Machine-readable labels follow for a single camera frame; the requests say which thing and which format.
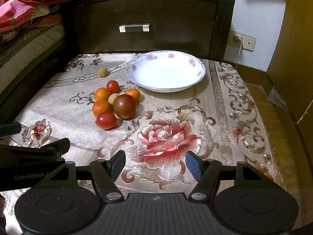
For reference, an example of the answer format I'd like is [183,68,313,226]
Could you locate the small red tomato back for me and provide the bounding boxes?
[106,80,119,94]

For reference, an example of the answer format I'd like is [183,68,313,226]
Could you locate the small red tomato front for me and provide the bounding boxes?
[96,112,117,130]

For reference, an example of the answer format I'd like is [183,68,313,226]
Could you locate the white floral porcelain plate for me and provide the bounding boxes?
[125,50,206,93]

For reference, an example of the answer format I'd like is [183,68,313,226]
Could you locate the tan longan in cluster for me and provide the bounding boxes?
[108,93,119,106]

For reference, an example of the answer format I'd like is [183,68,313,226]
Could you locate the small red tomato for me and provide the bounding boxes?
[96,112,117,130]
[106,80,119,94]

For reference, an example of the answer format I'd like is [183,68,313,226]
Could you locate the dark wooden cabinet drawer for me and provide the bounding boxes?
[62,0,235,61]

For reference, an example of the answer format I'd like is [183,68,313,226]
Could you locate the orange tangerine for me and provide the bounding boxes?
[94,88,110,101]
[92,100,112,117]
[125,89,141,102]

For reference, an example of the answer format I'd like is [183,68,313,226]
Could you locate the large dark red tomato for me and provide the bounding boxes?
[113,94,137,119]

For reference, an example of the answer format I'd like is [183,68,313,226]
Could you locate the brown wooden furniture panel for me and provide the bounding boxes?
[267,0,312,156]

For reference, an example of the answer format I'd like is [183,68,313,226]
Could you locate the floral beige tablecloth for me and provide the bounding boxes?
[0,52,285,235]

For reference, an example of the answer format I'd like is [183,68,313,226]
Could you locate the grey folded mattress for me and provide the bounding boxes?
[1,24,64,92]

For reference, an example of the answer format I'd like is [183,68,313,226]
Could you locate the silver black drawer handle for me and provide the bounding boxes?
[119,24,150,33]

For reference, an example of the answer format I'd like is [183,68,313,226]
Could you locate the tan longan apart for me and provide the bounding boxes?
[97,67,108,78]

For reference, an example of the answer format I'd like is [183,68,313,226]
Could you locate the pink floral bedding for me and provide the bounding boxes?
[0,0,51,33]

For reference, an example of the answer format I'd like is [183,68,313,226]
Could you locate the white wall socket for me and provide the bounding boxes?
[228,31,257,52]

